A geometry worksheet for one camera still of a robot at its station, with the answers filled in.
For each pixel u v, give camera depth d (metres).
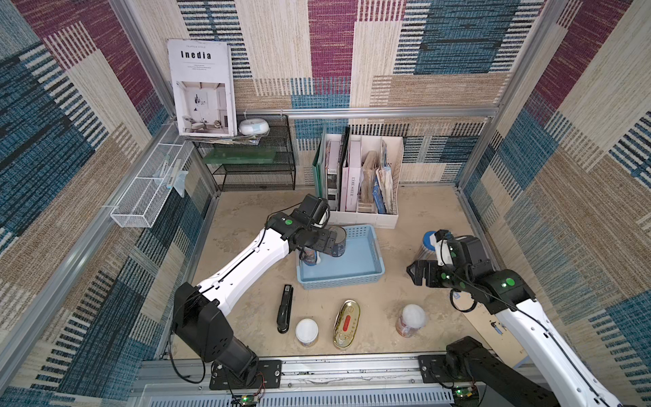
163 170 0.78
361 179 0.95
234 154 0.96
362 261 0.98
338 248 0.93
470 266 0.53
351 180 0.94
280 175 1.19
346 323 0.79
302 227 0.55
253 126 0.87
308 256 0.90
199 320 0.41
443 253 0.59
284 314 0.81
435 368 0.74
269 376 0.73
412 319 0.73
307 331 0.74
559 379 0.40
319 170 0.87
